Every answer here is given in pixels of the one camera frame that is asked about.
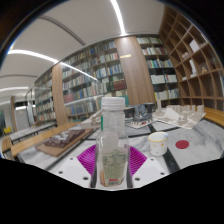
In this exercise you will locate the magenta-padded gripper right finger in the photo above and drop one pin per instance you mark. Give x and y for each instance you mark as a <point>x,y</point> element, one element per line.
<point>146,170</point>

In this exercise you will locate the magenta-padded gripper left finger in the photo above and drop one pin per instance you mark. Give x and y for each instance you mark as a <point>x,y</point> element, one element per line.
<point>71,170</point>

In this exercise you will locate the clear plastic bottle white cap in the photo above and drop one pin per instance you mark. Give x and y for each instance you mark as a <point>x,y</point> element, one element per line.
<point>112,153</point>

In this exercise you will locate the white cup yellow rim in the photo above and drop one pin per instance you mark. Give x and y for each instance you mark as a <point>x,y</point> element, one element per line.
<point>157,145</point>

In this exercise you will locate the brown model on wooden board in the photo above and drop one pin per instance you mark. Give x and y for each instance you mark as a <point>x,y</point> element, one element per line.
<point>63,141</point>

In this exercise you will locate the flat round red coaster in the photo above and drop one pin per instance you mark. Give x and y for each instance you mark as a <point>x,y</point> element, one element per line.
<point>182,144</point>

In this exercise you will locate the flat white site model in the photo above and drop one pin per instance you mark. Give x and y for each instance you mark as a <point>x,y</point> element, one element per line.
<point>141,124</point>

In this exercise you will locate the curved wooden bench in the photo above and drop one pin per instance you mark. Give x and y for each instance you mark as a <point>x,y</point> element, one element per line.
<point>33,138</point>
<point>215,116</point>

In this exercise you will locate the white ramp architecture model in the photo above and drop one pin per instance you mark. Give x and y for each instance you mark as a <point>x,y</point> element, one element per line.
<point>91,121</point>

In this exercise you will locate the dark grey building model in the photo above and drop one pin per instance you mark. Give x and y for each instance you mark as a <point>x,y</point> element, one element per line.
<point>141,111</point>

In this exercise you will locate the white city block model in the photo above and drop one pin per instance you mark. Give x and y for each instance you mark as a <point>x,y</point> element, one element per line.
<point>180,116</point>

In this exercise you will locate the wooden cubby shelf unit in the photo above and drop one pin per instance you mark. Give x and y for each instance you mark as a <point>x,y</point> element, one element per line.
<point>196,66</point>

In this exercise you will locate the straight ceiling light strip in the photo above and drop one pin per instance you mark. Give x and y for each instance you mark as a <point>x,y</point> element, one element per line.
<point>118,16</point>

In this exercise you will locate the large wall bookshelf with books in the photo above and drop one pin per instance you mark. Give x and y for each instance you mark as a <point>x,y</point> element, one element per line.
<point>90,76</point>

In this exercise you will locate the narrow wall bookshelf with books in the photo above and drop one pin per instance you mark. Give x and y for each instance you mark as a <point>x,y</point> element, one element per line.
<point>160,66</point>

